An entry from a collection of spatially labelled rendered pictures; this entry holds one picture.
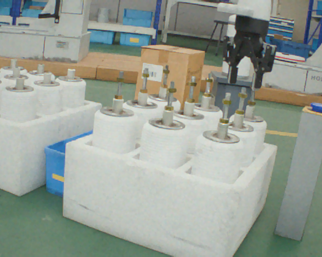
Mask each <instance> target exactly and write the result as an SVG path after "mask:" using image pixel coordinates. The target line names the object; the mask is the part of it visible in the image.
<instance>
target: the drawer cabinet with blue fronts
mask: <svg viewBox="0 0 322 257"><path fill-rule="evenodd" d="M294 26H295V19H293V18H286V17H280V16H278V15H271V16H270V22H269V30H268V35H267V36H266V42H267V44H268V45H270V40H269V37H272V38H274V34H278V35H282V36H283V38H287V39H288V40H289V41H292V40H293V33H294Z"/></svg>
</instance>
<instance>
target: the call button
mask: <svg viewBox="0 0 322 257"><path fill-rule="evenodd" d="M310 106H311V107H312V110H313V111H319V112H322V104H320V103H311V104H310Z"/></svg>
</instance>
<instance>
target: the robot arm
mask: <svg viewBox="0 0 322 257"><path fill-rule="evenodd" d="M229 1H230V2H232V3H233V4H224V3H220V4H218V6H217V11H218V12H223V13H224V12H225V13H232V14H234V15H232V16H230V17H229V19H228V24H229V25H228V29H227V35H225V36H224V37H223V53H222V54H223V66H222V75H223V76H227V78H228V83H230V84H235V83H236V81H237V79H239V80H248V79H249V72H250V66H251V63H252V64H253V69H254V72H255V73H253V78H252V87H251V90H253V91H258V90H259V89H260V88H261V86H262V80H263V74H264V73H268V72H271V71H272V67H273V65H274V59H275V54H276V52H277V47H276V46H275V45H268V44H267V42H266V36H267V35H268V30H269V22H270V16H271V0H229ZM263 50H264V52H265V54H264V57H263V54H262V51H263Z"/></svg>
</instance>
